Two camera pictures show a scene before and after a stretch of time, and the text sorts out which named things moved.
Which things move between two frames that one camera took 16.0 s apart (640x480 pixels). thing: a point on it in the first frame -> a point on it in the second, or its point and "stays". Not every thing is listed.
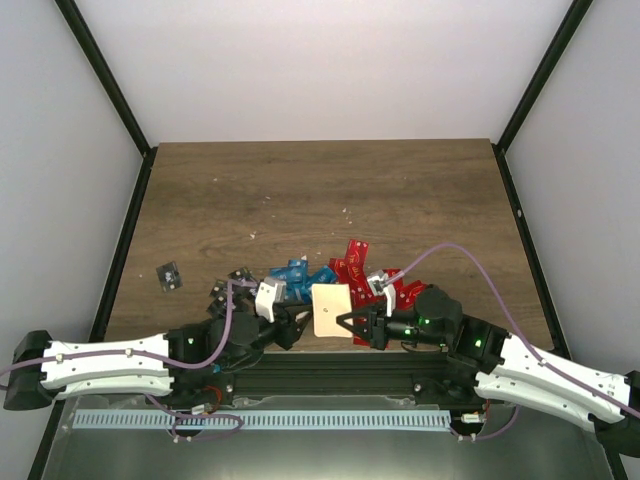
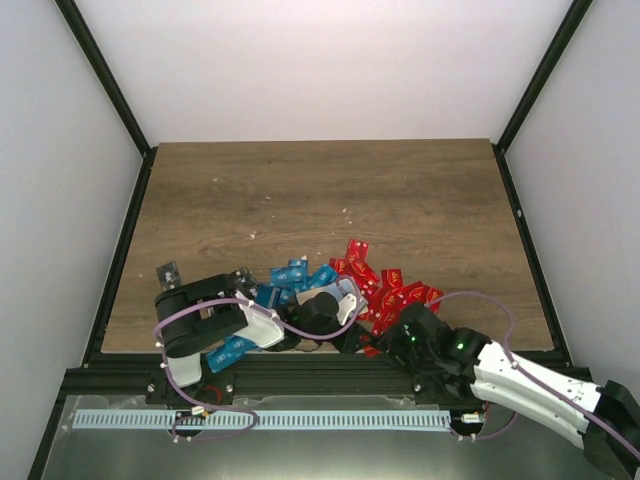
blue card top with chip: (298, 263) stays
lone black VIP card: (169, 276) stays
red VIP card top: (357, 252) stays
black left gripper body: (284, 323) -> (344, 345)
